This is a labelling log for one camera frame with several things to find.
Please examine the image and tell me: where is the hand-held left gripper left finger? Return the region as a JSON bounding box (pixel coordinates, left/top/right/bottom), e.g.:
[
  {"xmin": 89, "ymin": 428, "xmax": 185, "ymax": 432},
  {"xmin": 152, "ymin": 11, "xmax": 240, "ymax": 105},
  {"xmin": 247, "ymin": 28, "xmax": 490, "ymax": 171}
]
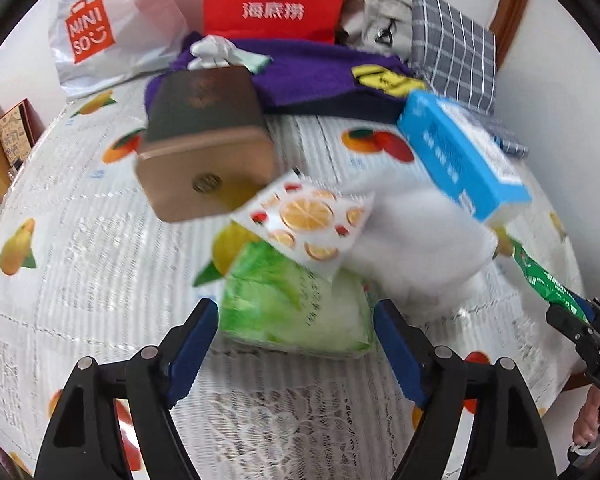
[{"xmin": 34, "ymin": 298, "xmax": 220, "ymax": 480}]

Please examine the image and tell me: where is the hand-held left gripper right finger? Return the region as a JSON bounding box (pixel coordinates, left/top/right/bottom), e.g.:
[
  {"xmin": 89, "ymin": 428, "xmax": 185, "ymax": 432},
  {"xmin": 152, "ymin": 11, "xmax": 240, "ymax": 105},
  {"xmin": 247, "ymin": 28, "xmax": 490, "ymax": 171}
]
[{"xmin": 373, "ymin": 299, "xmax": 566, "ymax": 480}]

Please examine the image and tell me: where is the green snack packet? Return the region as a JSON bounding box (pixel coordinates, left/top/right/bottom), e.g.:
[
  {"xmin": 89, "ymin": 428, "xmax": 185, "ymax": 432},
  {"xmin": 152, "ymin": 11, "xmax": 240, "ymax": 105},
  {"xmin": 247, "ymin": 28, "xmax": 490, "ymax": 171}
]
[{"xmin": 510, "ymin": 240, "xmax": 592, "ymax": 323}]

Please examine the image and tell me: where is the green tissue packet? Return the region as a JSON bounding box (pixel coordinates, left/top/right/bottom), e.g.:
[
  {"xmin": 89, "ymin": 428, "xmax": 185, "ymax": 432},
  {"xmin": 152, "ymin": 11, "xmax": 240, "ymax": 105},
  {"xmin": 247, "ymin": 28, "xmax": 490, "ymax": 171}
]
[{"xmin": 219, "ymin": 242, "xmax": 378, "ymax": 358}]

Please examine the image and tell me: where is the orange print tissue packet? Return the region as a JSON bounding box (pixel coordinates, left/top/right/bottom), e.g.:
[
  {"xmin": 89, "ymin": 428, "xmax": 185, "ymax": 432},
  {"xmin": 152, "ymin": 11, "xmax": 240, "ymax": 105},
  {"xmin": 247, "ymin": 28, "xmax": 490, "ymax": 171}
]
[{"xmin": 230, "ymin": 170, "xmax": 376, "ymax": 281}]

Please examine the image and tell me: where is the person's right hand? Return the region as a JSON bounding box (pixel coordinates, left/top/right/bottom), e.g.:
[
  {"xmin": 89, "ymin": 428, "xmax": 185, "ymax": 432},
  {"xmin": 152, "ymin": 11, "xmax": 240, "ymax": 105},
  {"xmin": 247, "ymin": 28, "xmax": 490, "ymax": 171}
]
[{"xmin": 574, "ymin": 389, "xmax": 600, "ymax": 453}]

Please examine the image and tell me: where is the fruit print tablecloth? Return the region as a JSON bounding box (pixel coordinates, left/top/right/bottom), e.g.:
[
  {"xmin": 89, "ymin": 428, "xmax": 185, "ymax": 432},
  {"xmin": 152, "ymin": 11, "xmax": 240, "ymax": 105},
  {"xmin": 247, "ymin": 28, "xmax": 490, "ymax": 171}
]
[{"xmin": 0, "ymin": 80, "xmax": 596, "ymax": 480}]

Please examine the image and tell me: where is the blue cardboard box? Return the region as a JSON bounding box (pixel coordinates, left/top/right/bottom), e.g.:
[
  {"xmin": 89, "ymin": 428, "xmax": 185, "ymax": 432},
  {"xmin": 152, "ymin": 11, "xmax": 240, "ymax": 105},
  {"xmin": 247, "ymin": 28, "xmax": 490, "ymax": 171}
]
[{"xmin": 397, "ymin": 90, "xmax": 531, "ymax": 223}]

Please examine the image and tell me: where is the dark green tea box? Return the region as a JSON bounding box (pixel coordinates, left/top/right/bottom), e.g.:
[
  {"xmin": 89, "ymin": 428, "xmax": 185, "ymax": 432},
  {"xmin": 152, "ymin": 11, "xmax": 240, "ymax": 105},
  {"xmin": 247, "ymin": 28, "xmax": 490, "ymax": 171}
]
[{"xmin": 134, "ymin": 66, "xmax": 277, "ymax": 223}]

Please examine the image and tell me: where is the yellow black pouch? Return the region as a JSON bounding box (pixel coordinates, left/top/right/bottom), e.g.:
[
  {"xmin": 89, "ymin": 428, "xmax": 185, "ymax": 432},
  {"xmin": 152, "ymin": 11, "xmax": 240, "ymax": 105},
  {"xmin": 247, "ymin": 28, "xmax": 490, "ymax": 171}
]
[{"xmin": 351, "ymin": 64, "xmax": 426, "ymax": 97}]

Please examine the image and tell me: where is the patterned brown box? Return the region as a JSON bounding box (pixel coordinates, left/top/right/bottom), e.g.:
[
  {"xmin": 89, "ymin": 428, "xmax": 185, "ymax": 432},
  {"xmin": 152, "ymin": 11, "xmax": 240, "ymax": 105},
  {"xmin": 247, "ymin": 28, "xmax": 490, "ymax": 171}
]
[{"xmin": 0, "ymin": 99, "xmax": 43, "ymax": 161}]

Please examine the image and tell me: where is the purple towel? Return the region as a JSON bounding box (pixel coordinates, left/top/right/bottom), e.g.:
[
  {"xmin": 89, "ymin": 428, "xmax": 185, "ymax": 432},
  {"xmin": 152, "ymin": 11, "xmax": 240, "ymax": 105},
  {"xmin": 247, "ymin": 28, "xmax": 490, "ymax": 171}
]
[{"xmin": 145, "ymin": 32, "xmax": 421, "ymax": 121}]

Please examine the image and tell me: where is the grey checked cushion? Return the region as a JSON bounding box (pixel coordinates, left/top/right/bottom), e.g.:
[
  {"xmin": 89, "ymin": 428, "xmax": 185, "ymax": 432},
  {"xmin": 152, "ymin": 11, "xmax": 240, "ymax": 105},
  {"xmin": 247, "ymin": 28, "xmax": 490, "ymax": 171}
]
[{"xmin": 410, "ymin": 0, "xmax": 529, "ymax": 158}]

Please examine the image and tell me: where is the red paper bag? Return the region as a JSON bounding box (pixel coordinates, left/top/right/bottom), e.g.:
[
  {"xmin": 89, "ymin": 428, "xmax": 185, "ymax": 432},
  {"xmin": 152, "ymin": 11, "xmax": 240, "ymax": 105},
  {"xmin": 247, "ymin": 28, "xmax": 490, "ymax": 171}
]
[{"xmin": 202, "ymin": 0, "xmax": 352, "ymax": 45}]

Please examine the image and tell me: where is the grey canvas bag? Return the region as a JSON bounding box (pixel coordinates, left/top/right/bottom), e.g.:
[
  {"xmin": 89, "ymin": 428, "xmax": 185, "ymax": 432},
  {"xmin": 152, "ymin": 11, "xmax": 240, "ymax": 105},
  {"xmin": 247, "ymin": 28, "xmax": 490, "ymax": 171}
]
[{"xmin": 336, "ymin": 0, "xmax": 416, "ymax": 58}]

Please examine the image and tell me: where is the white plastic shopping bag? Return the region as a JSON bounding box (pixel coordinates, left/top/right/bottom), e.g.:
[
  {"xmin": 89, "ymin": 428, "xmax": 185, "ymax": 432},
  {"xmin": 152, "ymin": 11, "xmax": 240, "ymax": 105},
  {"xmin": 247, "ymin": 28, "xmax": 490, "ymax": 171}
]
[{"xmin": 48, "ymin": 0, "xmax": 188, "ymax": 98}]

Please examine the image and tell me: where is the wooden door frame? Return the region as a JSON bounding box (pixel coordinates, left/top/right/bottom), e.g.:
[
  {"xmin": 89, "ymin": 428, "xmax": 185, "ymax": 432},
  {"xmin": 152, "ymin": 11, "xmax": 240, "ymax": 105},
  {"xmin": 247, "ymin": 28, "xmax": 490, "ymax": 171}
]
[{"xmin": 490, "ymin": 0, "xmax": 533, "ymax": 73}]

